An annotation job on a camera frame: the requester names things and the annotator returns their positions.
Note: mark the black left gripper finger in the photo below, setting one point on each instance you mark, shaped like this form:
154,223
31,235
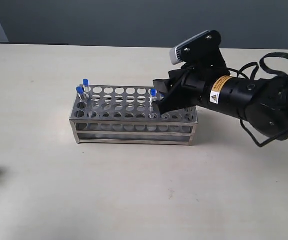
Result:
177,99

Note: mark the stainless steel test tube rack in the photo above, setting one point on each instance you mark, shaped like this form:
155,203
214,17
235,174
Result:
120,115

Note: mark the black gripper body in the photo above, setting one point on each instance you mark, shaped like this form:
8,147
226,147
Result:
200,81

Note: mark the blue capped tube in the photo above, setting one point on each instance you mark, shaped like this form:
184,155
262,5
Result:
86,88
80,93
160,96
152,105

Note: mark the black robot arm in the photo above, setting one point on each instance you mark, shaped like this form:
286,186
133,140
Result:
263,103

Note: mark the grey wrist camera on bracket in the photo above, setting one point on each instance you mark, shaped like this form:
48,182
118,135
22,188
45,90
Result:
202,49

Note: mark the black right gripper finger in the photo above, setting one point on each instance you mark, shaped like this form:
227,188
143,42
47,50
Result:
163,85

